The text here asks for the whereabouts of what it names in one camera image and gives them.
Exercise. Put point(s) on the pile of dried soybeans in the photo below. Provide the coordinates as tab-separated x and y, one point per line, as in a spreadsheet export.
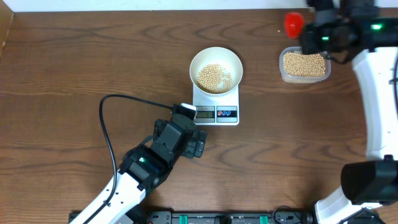
296	64

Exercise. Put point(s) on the brown cardboard box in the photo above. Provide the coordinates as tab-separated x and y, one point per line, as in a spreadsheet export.
6	17

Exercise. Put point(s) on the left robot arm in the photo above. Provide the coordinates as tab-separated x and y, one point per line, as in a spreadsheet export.
144	168

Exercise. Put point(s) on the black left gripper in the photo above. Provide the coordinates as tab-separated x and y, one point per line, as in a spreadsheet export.
195	145

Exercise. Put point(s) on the red plastic measuring scoop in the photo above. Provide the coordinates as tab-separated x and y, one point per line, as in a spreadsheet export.
293	24

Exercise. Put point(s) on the clear plastic food container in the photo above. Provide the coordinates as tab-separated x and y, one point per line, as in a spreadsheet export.
304	80

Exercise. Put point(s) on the white digital kitchen scale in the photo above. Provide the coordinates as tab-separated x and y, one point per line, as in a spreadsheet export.
216	110

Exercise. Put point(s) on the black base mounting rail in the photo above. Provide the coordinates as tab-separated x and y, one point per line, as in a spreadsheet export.
283	216

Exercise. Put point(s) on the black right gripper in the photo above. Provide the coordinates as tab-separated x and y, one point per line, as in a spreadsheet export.
306	38

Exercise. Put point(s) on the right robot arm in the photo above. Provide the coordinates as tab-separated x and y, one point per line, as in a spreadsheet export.
370	43

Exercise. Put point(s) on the white round bowl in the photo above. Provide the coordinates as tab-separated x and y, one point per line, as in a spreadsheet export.
216	71

